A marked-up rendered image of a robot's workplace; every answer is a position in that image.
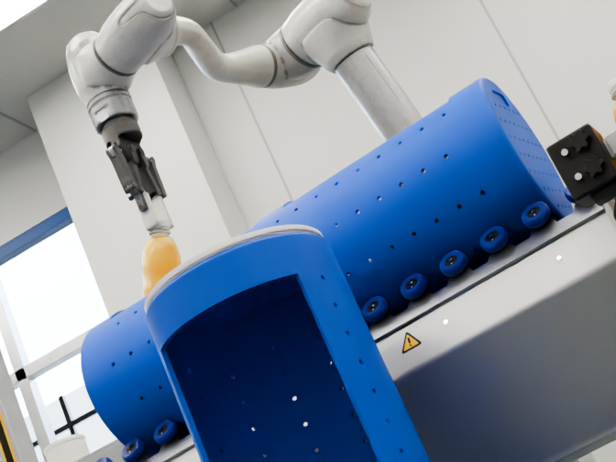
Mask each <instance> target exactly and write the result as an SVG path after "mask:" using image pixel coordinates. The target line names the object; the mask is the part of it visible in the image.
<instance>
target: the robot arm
mask: <svg viewBox="0 0 616 462"><path fill-rule="evenodd" d="M370 14H371V2H370V0H302V1H301V2H300V4H299V5H298V6H297V7H296V8H295V9H294V10H293V11H292V12H291V14H290V16H289V17H288V19H287V20H286V22H285V23H284V24H283V25H282V26H281V27H280V28H279V29H278V30H277V31H276V32H275V33H274V34H273V35H272V36H271V37H270V38H269V39H268V40H267V42H266V43H263V44H258V45H253V46H251V47H248V48H245V49H241V50H238V51H234V52H230V53H222V52H221V51H220V50H219V48H218V47H217V46H216V45H215V44H214V43H213V41H212V40H211V39H210V37H209V36H208V35H207V33H206V32H205V31H204V29H203V28H202V27H201V26H200V25H198V24H197V23H196V22H194V21H192V20H191V19H189V18H186V17H182V16H176V8H175V4H174V3H173V1H172V0H123V1H122V2H121V3H120V5H119V6H118V7H117V8H116V9H115V10H114V12H113V13H112V14H111V15H110V17H109V18H107V20H106V21H105V23H104V25H103V26H102V28H101V30H100V33H97V32H93V31H86V32H83V33H80V34H78V35H77V36H75V37H74V38H73V39H72V40H71V41H70V42H69V44H68V46H67V51H66V58H67V65H68V70H69V74H70V77H71V82H72V84H73V87H74V89H75V91H76V93H77V95H78V97H79V98H80V100H81V102H82V103H83V104H84V105H85V107H86V109H87V111H88V114H89V117H90V118H91V119H92V122H93V126H94V128H95V131H96V133H97V134H99V135H101V136H102V138H103V140H104V143H105V146H106V148H107V150H106V151H105V153H106V155H107V156H108V158H109V159H110V160H111V162H112V164H113V167H114V169H115V172H116V175H117V177H118V179H119V181H120V183H121V185H122V187H123V190H124V192H125V194H129V193H130V196H129V197H127V198H128V200H129V201H133V200H134V199H135V202H136V205H137V209H138V210H139V213H140V215H141V218H142V220H143V223H144V225H145V228H146V230H147V231H149V230H151V229H152V228H154V227H155V226H157V225H159V224H160V220H168V221H169V222H170V230H171V229H172V228H174V225H173V223H172V221H171V218H170V215H169V213H168V210H167V208H166V206H165V203H164V202H163V199H164V198H166V197H167V194H166V191H165V189H164V186H163V183H162V181H161V178H160V175H159V172H158V170H157V167H156V161H155V159H154V158H153V157H150V158H148V157H146V156H145V152H144V150H143V149H142V147H141V146H140V142H141V139H142V137H143V135H142V132H141V129H140V127H139V125H138V112H137V109H136V107H135V106H134V103H133V101H132V97H131V95H130V93H129V90H128V89H129V88H130V87H131V84H132V82H133V79H134V77H135V75H136V73H137V71H138V70H139V69H140V67H141V66H143V65H149V64H151V63H152V62H153V61H157V60H159V59H161V58H163V57H167V56H169V55H171V54H172V53H173V52H174V50H175V49H176V47H177V46H179V45H181V46H183V47H184V48H185V49H186V50H187V52H188V53H189V55H190V56H191V58H192V59H193V61H194V62H195V64H196V65H197V67H198V68H199V69H200V71H201V72H202V73H203V74H204V75H206V76H207V77H209V78H210V79H212V80H215V81H218V82H220V83H232V84H239V85H245V86H250V87H255V88H268V89H280V88H288V87H293V86H297V85H301V84H303V83H307V82H308V81H310V80H312V78H313V77H314V76H315V75H316V74H317V73H318V72H319V71H320V69H321V67H324V68H325V69H326V70H327V71H329V72H331V73H334V74H337V76H338V77H339V79H340V80H341V81H342V83H343V84H344V86H345V87H346V88H347V89H348V91H349V92H350V94H351V95H352V96H353V98H354V99H355V101H356V102H357V104H358V105H359V107H360V108H361V110H362V111H363V112H364V114H365V115H366V117H367V118H368V120H369V121H370V123H371V124H372V125H373V126H374V127H375V129H376V130H377V132H378V133H379V135H380V136H381V138H382V139H383V141H384V142H386V141H387V140H389V139H390V138H393V137H394V136H396V135H397V134H399V133H400V132H402V131H403V130H404V129H405V128H407V127H409V126H411V125H412V124H414V123H415V122H417V121H418V120H420V119H422V116H421V115H420V113H419V112H418V111H417V109H416V108H415V106H414V105H413V103H412V102H411V100H410V98H409V97H408V96H407V94H406V93H405V92H404V90H403V89H402V88H401V87H400V85H399V84H398V82H397V81H396V80H395V78H394V77H393V75H392V74H391V72H390V71H389V69H388V68H387V67H386V65H385V64H384V62H383V61H382V60H381V58H380V57H379V55H378V54H377V52H376V51H375V50H374V49H373V46H374V43H373V37H372V34H371V31H370V26H369V21H368V19H369V17H370ZM144 191H145V192H144Z"/></svg>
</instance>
